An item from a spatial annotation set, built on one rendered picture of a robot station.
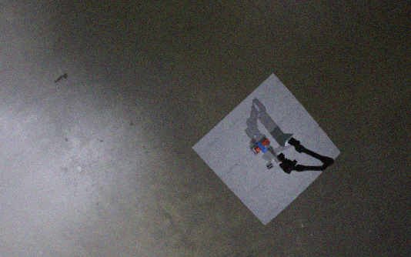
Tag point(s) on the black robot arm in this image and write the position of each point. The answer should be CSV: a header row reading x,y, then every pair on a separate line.
x,y
301,168

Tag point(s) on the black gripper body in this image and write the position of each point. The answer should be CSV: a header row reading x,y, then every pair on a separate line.
x,y
281,156

